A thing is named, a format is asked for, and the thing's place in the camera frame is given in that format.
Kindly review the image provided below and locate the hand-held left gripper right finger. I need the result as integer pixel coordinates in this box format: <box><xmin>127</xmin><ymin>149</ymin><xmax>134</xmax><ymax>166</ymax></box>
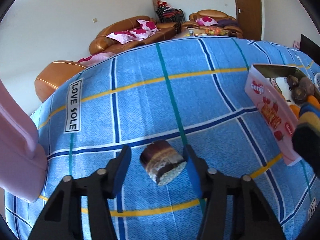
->
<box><xmin>182</xmin><ymin>144</ymin><xmax>287</xmax><ymax>240</ymax></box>

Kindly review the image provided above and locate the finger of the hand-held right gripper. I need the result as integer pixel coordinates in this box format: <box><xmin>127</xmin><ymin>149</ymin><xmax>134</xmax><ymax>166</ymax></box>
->
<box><xmin>292</xmin><ymin>122</ymin><xmax>320</xmax><ymax>178</ymax></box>
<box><xmin>299</xmin><ymin>102</ymin><xmax>320</xmax><ymax>115</ymax></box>

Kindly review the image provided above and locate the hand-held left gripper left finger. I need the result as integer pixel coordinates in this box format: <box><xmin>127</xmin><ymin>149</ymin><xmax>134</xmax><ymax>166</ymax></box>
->
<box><xmin>28</xmin><ymin>145</ymin><xmax>132</xmax><ymax>240</ymax></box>

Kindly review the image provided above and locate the large orange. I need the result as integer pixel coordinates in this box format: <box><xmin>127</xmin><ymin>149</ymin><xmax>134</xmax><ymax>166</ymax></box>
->
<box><xmin>307</xmin><ymin>95</ymin><xmax>320</xmax><ymax>108</ymax></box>

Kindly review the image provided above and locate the small orange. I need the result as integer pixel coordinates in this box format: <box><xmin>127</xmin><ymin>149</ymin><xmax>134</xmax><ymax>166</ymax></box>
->
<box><xmin>289</xmin><ymin>104</ymin><xmax>300</xmax><ymax>118</ymax></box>

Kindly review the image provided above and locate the dark brown round fruit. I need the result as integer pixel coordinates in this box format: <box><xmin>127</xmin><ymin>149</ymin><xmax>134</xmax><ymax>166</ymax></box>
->
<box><xmin>286</xmin><ymin>74</ymin><xmax>299</xmax><ymax>88</ymax></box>
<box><xmin>291</xmin><ymin>87</ymin><xmax>308</xmax><ymax>103</ymax></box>

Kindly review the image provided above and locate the purple-brown passion fruit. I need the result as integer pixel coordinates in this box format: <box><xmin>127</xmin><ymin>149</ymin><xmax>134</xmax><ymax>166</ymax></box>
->
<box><xmin>299</xmin><ymin>77</ymin><xmax>315</xmax><ymax>97</ymax></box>

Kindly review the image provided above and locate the layered chocolate sandwich cake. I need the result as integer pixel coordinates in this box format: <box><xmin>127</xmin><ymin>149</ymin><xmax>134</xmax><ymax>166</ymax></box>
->
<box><xmin>139</xmin><ymin>140</ymin><xmax>187</xmax><ymax>187</ymax></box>

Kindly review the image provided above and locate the pink cardboard box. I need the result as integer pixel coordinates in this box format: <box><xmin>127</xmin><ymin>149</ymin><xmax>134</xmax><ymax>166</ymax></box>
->
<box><xmin>244</xmin><ymin>64</ymin><xmax>320</xmax><ymax>167</ymax></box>

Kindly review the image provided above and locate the blue plaid blanket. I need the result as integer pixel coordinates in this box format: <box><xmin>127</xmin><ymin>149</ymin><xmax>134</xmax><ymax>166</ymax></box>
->
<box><xmin>4</xmin><ymin>36</ymin><xmax>320</xmax><ymax>240</ymax></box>

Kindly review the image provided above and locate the white fabric label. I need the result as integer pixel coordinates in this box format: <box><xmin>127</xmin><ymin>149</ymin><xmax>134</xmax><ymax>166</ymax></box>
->
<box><xmin>64</xmin><ymin>79</ymin><xmax>82</xmax><ymax>133</ymax></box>

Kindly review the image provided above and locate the pink plastic jug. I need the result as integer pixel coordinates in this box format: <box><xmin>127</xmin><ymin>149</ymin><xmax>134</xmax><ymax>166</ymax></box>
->
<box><xmin>0</xmin><ymin>79</ymin><xmax>48</xmax><ymax>203</ymax></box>

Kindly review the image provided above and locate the pink floral cloth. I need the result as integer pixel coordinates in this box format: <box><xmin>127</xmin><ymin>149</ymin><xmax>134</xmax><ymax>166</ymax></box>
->
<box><xmin>77</xmin><ymin>52</ymin><xmax>117</xmax><ymax>65</ymax></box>

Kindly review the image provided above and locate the brown wooden door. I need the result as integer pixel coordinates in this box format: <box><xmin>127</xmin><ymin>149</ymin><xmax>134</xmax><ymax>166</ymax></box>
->
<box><xmin>232</xmin><ymin>0</ymin><xmax>262</xmax><ymax>41</ymax></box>

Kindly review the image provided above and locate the purple blanket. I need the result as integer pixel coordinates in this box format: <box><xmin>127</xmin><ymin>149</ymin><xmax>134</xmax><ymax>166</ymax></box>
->
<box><xmin>216</xmin><ymin>18</ymin><xmax>239</xmax><ymax>28</ymax></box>

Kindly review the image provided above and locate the plate of fruit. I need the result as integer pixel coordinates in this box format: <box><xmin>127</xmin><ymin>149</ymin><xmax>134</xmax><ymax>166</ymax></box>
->
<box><xmin>206</xmin><ymin>28</ymin><xmax>228</xmax><ymax>36</ymax></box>

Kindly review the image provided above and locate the long brown leather sofa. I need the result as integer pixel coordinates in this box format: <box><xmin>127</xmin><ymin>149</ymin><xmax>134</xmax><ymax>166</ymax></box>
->
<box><xmin>89</xmin><ymin>16</ymin><xmax>180</xmax><ymax>55</ymax></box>

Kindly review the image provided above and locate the pink floral pillow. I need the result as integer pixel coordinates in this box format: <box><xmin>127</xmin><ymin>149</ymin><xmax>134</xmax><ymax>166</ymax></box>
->
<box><xmin>129</xmin><ymin>29</ymin><xmax>155</xmax><ymax>40</ymax></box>
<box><xmin>136</xmin><ymin>19</ymin><xmax>160</xmax><ymax>32</ymax></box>
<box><xmin>195</xmin><ymin>17</ymin><xmax>218</xmax><ymax>27</ymax></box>
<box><xmin>106</xmin><ymin>31</ymin><xmax>137</xmax><ymax>44</ymax></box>

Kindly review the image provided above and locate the brown leather armchair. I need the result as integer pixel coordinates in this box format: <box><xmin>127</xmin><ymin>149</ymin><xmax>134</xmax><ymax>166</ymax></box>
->
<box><xmin>181</xmin><ymin>9</ymin><xmax>244</xmax><ymax>39</ymax></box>

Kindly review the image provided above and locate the coffee table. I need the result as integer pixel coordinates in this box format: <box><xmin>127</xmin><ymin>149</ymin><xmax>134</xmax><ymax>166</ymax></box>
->
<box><xmin>172</xmin><ymin>27</ymin><xmax>229</xmax><ymax>39</ymax></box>

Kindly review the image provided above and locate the stack of black chairs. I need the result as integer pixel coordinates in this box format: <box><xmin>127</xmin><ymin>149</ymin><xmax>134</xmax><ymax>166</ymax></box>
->
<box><xmin>155</xmin><ymin>5</ymin><xmax>185</xmax><ymax>25</ymax></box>

